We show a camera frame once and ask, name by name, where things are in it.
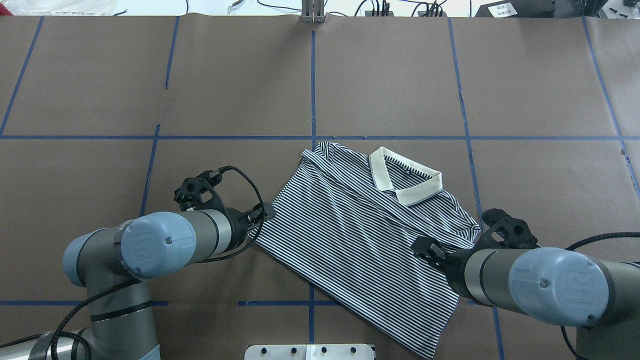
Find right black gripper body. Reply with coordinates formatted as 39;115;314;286
411;236;453;274

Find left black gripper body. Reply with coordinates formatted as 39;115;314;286
238;202;276;236

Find navy white striped polo shirt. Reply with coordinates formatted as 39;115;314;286
256;141;482;360

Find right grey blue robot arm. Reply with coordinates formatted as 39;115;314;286
410;236;639;360

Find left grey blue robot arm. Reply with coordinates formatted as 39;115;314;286
62;200;275;360

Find brown paper table cover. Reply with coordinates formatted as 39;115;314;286
1;13;639;343

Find black box with label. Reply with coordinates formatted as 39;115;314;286
473;0;585;19

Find clear plastic bag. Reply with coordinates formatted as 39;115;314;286
1;0;117;16

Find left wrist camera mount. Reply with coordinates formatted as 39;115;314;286
173;168;228;215

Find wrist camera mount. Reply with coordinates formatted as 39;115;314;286
173;168;228;215
473;208;540;251

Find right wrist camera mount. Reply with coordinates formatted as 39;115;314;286
473;208;540;251

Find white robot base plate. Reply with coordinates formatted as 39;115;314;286
244;343;377;360

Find aluminium frame post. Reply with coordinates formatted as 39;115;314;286
300;0;326;24

